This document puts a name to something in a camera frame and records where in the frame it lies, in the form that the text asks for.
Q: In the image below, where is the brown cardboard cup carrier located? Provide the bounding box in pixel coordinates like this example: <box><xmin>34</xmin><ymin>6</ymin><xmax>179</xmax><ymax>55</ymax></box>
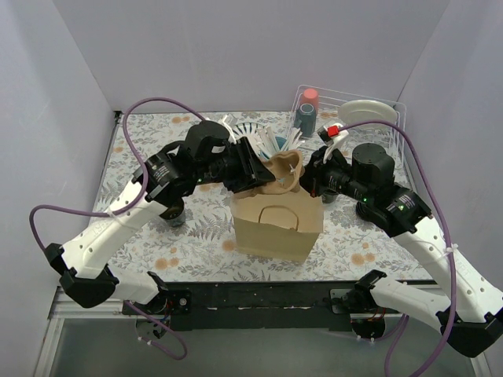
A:
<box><xmin>251</xmin><ymin>149</ymin><xmax>304</xmax><ymax>196</ymax></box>

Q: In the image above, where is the dark paper coffee cup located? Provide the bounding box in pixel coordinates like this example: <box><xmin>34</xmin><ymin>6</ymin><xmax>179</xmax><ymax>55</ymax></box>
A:
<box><xmin>321</xmin><ymin>192</ymin><xmax>338</xmax><ymax>204</ymax></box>

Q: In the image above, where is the brown paper bag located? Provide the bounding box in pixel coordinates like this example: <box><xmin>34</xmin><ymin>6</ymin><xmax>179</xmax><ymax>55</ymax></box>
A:
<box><xmin>230</xmin><ymin>189</ymin><xmax>324</xmax><ymax>262</ymax></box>

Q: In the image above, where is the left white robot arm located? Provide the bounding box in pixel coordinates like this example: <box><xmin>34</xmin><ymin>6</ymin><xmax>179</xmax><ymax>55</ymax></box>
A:
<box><xmin>44</xmin><ymin>120</ymin><xmax>274</xmax><ymax>314</ymax></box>

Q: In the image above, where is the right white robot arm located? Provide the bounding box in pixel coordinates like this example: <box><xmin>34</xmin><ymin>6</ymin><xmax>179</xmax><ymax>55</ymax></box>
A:
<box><xmin>300</xmin><ymin>143</ymin><xmax>502</xmax><ymax>357</ymax></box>

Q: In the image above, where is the blue striped plate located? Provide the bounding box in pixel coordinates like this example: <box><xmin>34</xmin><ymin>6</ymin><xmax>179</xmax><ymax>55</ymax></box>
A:
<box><xmin>231</xmin><ymin>122</ymin><xmax>263</xmax><ymax>142</ymax></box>

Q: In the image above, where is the blue straw holder cup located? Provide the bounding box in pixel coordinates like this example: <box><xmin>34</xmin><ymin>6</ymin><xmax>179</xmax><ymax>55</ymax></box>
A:
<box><xmin>271</xmin><ymin>136</ymin><xmax>287</xmax><ymax>154</ymax></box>

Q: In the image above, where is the stack of black lids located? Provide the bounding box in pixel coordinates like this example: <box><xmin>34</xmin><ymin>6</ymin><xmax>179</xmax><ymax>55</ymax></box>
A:
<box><xmin>355</xmin><ymin>202</ymin><xmax>373</xmax><ymax>222</ymax></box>

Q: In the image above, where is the cream white plate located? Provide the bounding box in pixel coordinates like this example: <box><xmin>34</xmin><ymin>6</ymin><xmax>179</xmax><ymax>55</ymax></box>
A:
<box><xmin>338</xmin><ymin>100</ymin><xmax>398</xmax><ymax>124</ymax></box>

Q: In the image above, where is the dark teal cup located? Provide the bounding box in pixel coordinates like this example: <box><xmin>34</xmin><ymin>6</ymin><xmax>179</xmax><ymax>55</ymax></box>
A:
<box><xmin>293</xmin><ymin>103</ymin><xmax>317</xmax><ymax>137</ymax></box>

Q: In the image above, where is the pink cup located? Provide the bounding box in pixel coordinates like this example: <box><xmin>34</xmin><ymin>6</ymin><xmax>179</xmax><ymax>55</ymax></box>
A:
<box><xmin>301</xmin><ymin>88</ymin><xmax>319</xmax><ymax>111</ymax></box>

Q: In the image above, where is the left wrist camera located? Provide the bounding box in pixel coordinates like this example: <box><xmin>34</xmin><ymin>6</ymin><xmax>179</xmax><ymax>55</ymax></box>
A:
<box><xmin>218</xmin><ymin>113</ymin><xmax>237</xmax><ymax>144</ymax></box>

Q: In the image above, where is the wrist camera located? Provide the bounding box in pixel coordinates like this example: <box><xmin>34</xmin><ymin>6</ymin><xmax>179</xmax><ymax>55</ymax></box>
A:
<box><xmin>218</xmin><ymin>113</ymin><xmax>237</xmax><ymax>144</ymax></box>
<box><xmin>317</xmin><ymin>123</ymin><xmax>349</xmax><ymax>163</ymax></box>

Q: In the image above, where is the white wire dish rack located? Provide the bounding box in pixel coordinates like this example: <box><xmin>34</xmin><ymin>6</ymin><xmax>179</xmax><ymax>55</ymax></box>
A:
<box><xmin>287</xmin><ymin>85</ymin><xmax>406</xmax><ymax>170</ymax></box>

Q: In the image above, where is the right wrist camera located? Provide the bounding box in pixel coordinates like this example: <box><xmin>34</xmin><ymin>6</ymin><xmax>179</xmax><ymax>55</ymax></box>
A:
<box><xmin>317</xmin><ymin>123</ymin><xmax>349</xmax><ymax>163</ymax></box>

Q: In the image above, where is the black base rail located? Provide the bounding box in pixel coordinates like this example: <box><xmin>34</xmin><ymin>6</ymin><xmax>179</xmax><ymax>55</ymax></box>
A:
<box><xmin>121</xmin><ymin>279</ymin><xmax>394</xmax><ymax>333</ymax></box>

